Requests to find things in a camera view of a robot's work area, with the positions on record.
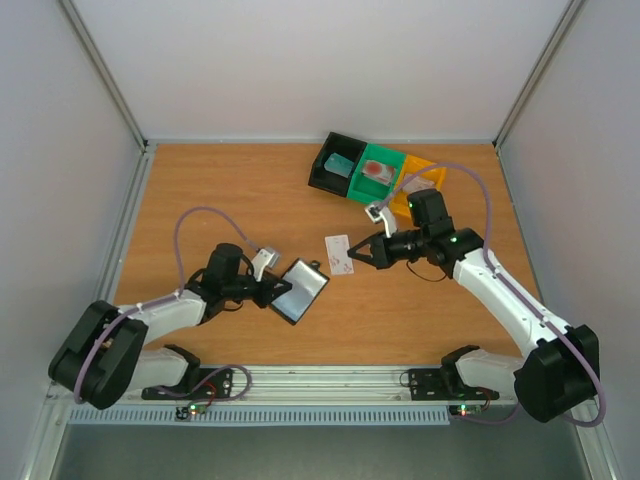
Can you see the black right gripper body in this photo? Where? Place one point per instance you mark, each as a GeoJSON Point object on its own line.
{"type": "Point", "coordinates": [379, 249]}

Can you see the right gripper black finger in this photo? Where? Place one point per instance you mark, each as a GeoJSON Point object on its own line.
{"type": "Point", "coordinates": [365, 245]}
{"type": "Point", "coordinates": [368, 259]}

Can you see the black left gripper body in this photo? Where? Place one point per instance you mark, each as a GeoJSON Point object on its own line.
{"type": "Point", "coordinates": [257, 297]}

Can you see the white card with red pattern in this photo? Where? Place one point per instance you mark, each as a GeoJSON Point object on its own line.
{"type": "Point", "coordinates": [337, 247]}

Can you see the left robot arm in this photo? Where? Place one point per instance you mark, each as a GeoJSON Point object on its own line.
{"type": "Point", "coordinates": [103, 357]}

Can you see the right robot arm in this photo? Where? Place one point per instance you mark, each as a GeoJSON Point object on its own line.
{"type": "Point", "coordinates": [558, 365]}

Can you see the red patterned card stack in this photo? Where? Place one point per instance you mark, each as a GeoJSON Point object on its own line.
{"type": "Point", "coordinates": [378, 172]}

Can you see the teal card stack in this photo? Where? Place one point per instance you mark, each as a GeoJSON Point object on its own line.
{"type": "Point", "coordinates": [338, 165]}

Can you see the yellow plastic bin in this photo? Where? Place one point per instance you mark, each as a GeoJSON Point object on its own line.
{"type": "Point", "coordinates": [432, 179]}

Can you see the green plastic bin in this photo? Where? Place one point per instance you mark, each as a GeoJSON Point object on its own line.
{"type": "Point", "coordinates": [364, 190]}

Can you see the black plastic bin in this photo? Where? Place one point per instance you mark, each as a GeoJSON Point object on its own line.
{"type": "Point", "coordinates": [348, 147]}

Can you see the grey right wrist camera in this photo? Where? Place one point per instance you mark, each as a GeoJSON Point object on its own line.
{"type": "Point", "coordinates": [380, 214]}

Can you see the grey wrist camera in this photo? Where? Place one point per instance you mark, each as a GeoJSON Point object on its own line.
{"type": "Point", "coordinates": [380, 214]}
{"type": "Point", "coordinates": [266, 258]}

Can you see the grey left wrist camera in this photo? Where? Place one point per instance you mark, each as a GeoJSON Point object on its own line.
{"type": "Point", "coordinates": [266, 258]}

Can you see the aluminium front rail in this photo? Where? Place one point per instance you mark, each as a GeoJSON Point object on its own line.
{"type": "Point", "coordinates": [303, 385]}

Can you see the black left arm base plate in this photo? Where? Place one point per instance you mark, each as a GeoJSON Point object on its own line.
{"type": "Point", "coordinates": [209, 382]}

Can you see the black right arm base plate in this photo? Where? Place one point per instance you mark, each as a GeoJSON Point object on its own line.
{"type": "Point", "coordinates": [430, 384]}

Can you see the white slotted cable duct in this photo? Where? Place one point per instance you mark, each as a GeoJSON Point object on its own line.
{"type": "Point", "coordinates": [263, 416]}

